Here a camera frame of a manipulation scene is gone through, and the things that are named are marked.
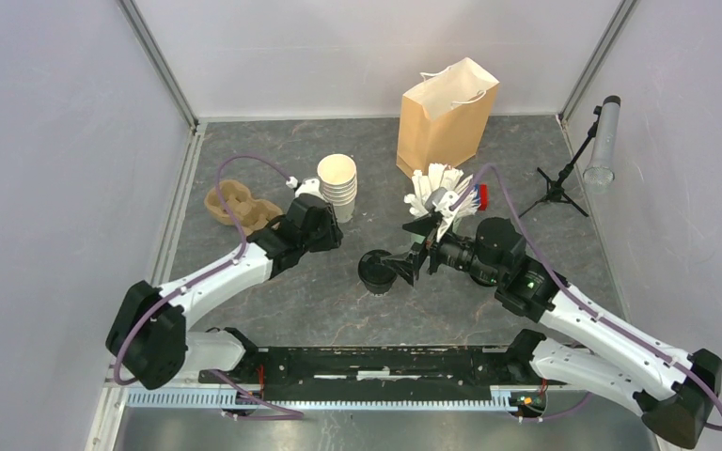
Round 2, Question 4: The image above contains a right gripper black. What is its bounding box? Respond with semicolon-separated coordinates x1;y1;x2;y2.
381;211;503;286

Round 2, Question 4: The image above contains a black plastic cup lid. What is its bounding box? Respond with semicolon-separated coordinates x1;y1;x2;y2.
357;249;396;280

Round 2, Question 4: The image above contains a stack of white paper cups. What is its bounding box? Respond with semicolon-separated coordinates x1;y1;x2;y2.
317;153;357;224

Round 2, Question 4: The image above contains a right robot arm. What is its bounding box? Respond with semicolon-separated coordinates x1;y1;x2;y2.
361;215;722;449

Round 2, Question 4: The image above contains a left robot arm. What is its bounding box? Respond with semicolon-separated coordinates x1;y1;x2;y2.
105;194;342;390

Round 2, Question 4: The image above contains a brown paper takeout bag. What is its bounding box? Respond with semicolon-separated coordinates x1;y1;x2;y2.
396;57;499;178

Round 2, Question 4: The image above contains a bundle of wrapped paper straws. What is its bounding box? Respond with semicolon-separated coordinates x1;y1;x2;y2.
403;163;479;222

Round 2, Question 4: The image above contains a stack of black lids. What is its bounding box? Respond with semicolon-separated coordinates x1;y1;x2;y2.
470;274;497;288

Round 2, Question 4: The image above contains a red and blue small box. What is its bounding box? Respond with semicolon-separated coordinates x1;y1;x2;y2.
476;183;489;211

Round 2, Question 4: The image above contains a stack of pulp cup carriers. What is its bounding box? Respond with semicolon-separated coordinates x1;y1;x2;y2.
204;179;255;226

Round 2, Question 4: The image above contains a pulp cup carrier tray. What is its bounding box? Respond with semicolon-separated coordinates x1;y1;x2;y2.
233;198;283;236

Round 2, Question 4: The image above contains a silver microphone on tripod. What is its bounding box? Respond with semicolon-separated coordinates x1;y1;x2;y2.
518;95;622;219

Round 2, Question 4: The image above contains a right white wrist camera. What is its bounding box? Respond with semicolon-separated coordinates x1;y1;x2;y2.
425;187;459;242

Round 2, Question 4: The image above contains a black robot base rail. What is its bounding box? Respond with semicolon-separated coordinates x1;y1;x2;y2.
225;346;542;402

